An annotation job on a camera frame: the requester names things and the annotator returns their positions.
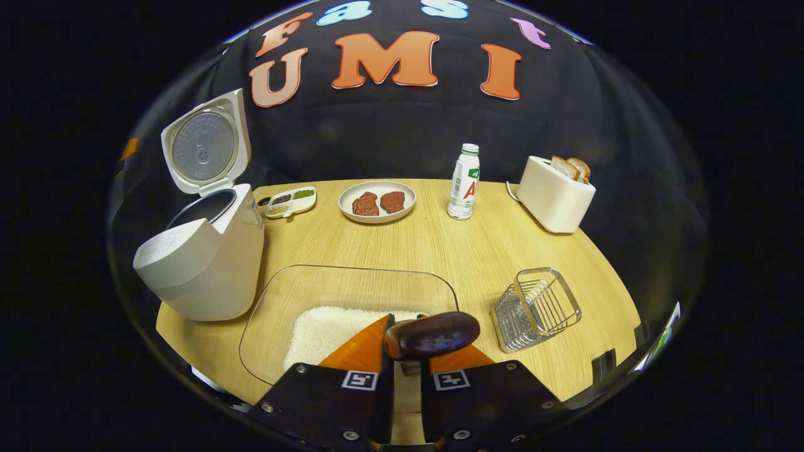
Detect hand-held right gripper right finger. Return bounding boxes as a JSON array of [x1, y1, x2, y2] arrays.
[[420, 342, 569, 449]]

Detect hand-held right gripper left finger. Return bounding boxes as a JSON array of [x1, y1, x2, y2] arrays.
[[251, 314, 395, 449]]

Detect brown wooden spoon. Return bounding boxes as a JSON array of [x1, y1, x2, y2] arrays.
[[383, 311, 481, 376]]

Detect white rice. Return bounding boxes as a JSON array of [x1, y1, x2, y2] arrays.
[[283, 306, 428, 372]]

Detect metal wire chopstick holder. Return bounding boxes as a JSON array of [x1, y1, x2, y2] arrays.
[[490, 267, 583, 353]]

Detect white rice cooker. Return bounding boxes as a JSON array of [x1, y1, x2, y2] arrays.
[[132, 88, 266, 322]]

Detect clear glass dish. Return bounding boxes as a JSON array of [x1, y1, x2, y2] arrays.
[[239, 264, 459, 387]]

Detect white divided bean dish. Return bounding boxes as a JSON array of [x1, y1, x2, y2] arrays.
[[264, 186, 318, 220]]

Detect white round plate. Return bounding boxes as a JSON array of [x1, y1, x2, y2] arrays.
[[338, 180, 417, 224]]

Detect white drink bottle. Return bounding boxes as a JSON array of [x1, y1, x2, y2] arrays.
[[447, 143, 481, 220]]

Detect white toaster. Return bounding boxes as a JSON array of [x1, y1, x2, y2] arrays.
[[516, 155, 596, 235]]

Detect dark grey table bracket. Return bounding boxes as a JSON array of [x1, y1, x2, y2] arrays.
[[590, 348, 619, 384]]

